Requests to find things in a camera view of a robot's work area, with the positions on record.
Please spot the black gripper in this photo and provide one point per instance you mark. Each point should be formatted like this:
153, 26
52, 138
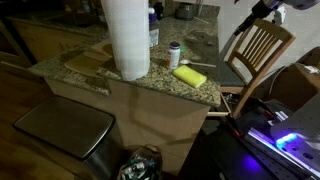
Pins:
263, 8

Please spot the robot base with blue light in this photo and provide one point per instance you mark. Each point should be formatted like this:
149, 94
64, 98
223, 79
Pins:
293, 143

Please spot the white plastic spoon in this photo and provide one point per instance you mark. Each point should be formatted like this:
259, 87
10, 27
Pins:
196, 63

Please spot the beige counter cabinet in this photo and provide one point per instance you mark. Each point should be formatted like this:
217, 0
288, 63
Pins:
156, 123

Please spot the wooden slatted chair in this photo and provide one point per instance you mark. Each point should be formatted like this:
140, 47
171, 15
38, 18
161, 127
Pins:
263, 50

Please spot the grey chair cushion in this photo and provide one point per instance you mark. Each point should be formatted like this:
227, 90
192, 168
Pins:
230, 75

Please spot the steel pot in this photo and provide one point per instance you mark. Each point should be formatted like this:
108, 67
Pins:
185, 10

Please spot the yellow-green sponge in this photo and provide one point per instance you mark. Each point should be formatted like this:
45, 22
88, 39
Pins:
190, 76

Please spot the white pill bottle blue cap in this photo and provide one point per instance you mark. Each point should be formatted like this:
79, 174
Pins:
173, 55

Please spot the brown cardboard box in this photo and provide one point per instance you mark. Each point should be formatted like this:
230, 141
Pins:
296, 83

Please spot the white power adapter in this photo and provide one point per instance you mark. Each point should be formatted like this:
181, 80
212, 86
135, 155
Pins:
311, 69

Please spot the wooden open drawer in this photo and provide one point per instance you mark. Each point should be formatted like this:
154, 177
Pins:
224, 106

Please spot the dark bottle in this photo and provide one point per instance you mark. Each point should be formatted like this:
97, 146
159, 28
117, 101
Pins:
159, 10

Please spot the white paper towel roll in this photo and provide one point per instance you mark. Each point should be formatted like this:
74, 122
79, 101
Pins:
130, 36

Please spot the wooden cutting board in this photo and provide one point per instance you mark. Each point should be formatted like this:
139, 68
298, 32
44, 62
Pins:
87, 60

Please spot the bag of recyclables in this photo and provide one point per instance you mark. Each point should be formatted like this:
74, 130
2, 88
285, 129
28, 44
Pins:
141, 165

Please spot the stainless steel trash can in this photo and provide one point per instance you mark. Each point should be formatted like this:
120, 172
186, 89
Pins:
66, 128

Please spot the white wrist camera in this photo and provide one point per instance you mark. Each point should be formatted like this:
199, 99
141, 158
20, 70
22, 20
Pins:
280, 15

